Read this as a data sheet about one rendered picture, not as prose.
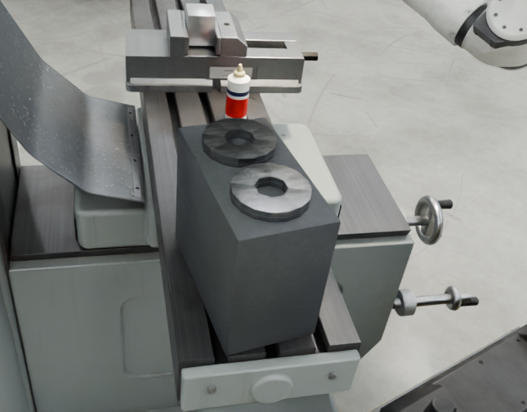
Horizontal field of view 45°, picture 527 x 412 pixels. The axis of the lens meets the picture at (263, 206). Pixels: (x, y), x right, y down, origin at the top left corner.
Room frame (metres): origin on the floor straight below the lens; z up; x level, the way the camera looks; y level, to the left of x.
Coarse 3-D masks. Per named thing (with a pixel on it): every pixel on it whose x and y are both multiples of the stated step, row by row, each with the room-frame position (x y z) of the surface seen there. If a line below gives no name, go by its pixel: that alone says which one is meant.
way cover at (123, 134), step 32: (0, 32) 0.98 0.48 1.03; (32, 64) 1.03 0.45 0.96; (0, 96) 0.82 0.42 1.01; (32, 96) 0.93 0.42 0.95; (64, 96) 1.03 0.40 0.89; (32, 128) 0.85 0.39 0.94; (64, 128) 0.93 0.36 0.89; (96, 128) 1.00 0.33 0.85; (128, 128) 1.04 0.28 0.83; (64, 160) 0.84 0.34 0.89; (96, 160) 0.90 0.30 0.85; (128, 160) 0.94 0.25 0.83; (96, 192) 0.82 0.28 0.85; (128, 192) 0.84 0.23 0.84
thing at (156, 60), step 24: (168, 24) 1.15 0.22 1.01; (144, 48) 1.11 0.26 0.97; (168, 48) 1.13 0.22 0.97; (192, 48) 1.14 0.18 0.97; (264, 48) 1.18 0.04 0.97; (288, 48) 1.20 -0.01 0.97; (144, 72) 1.08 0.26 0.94; (168, 72) 1.09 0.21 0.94; (192, 72) 1.11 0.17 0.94; (216, 72) 1.12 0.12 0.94; (264, 72) 1.14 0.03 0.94; (288, 72) 1.15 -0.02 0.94
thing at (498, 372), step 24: (480, 360) 0.79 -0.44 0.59; (504, 360) 0.80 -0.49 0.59; (432, 384) 0.72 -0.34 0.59; (456, 384) 0.73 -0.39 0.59; (480, 384) 0.73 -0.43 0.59; (504, 384) 0.74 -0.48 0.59; (384, 408) 0.66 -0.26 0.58; (408, 408) 0.65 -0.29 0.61; (432, 408) 0.63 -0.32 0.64; (456, 408) 0.64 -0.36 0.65; (480, 408) 0.68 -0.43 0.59; (504, 408) 0.69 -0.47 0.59
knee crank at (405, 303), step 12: (456, 288) 1.06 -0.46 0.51; (396, 300) 1.01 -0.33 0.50; (408, 300) 1.00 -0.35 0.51; (420, 300) 1.02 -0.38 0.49; (432, 300) 1.03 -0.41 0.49; (444, 300) 1.04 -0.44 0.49; (456, 300) 1.03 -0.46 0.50; (468, 300) 1.05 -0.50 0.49; (396, 312) 1.01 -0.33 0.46; (408, 312) 0.99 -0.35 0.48
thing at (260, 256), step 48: (192, 144) 0.64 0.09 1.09; (240, 144) 0.65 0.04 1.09; (192, 192) 0.61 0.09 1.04; (240, 192) 0.54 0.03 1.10; (288, 192) 0.55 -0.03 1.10; (192, 240) 0.60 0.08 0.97; (240, 240) 0.48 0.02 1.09; (288, 240) 0.50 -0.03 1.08; (336, 240) 0.53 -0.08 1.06; (240, 288) 0.48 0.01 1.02; (288, 288) 0.51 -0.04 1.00; (240, 336) 0.48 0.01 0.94; (288, 336) 0.51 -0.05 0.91
